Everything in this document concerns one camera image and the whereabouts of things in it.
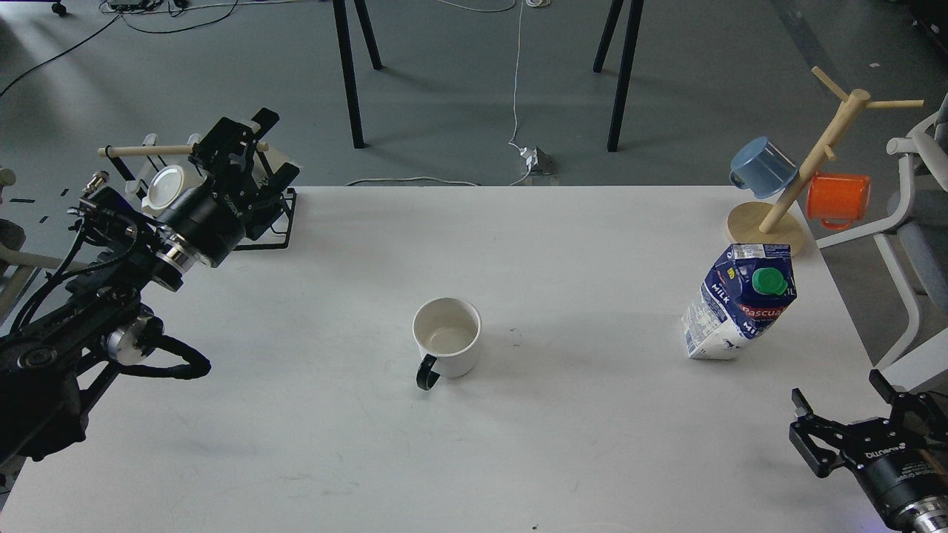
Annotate white office chair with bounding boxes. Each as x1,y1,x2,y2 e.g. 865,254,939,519
816,102,947,392

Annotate white mug with black handle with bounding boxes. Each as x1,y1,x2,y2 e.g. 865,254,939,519
413,298,483,391

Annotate black table legs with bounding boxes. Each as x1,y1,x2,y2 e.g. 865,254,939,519
332,0,384,149
592,1,644,152

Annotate white cable on floor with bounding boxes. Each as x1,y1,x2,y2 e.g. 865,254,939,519
345,0,550,187

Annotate black table legs left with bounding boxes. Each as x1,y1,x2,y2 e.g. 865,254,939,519
332,0,384,149

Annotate black cable on floor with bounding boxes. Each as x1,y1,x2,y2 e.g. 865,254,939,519
0,0,239,97

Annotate black wire mug rack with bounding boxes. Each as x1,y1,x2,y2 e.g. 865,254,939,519
97,134,296,249

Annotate blue cup on stand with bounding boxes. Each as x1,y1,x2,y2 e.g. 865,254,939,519
729,136,799,199

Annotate orange cup on stand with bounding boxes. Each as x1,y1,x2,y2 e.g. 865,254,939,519
804,172,871,232

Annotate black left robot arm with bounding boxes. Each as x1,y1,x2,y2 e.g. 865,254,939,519
1,108,299,488

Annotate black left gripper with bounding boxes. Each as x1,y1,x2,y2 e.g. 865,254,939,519
157,108,301,267

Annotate black table legs right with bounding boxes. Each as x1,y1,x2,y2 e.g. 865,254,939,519
592,1,644,152

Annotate blue milk carton green cap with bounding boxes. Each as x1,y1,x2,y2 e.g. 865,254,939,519
681,244,797,361

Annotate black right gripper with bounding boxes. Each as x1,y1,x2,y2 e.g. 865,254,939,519
789,369,946,530

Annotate white mug on rack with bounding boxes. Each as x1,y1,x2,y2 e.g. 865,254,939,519
140,164,204,217
252,142,297,187

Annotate grey power adapter on floor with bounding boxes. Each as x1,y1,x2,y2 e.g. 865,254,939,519
519,147,556,175

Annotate white mug on rack front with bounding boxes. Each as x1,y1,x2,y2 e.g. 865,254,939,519
140,164,204,217

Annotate wooden mug tree stand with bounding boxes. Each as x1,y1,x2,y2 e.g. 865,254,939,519
725,65,924,256

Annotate white mug on rack back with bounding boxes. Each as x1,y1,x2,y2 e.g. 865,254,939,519
252,142,297,187

